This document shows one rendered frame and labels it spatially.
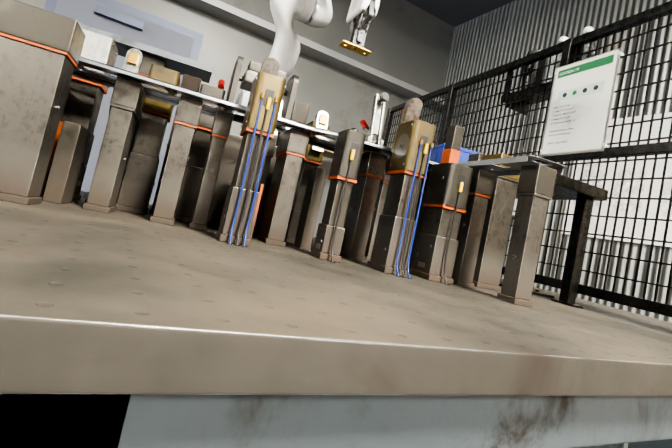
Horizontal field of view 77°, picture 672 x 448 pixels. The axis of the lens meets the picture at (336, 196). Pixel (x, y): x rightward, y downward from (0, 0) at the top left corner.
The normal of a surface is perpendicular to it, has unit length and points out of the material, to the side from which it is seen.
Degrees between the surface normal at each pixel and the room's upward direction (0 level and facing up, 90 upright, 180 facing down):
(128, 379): 90
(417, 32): 90
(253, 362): 90
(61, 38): 90
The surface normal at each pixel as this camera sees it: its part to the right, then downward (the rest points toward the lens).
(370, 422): 0.47, 0.04
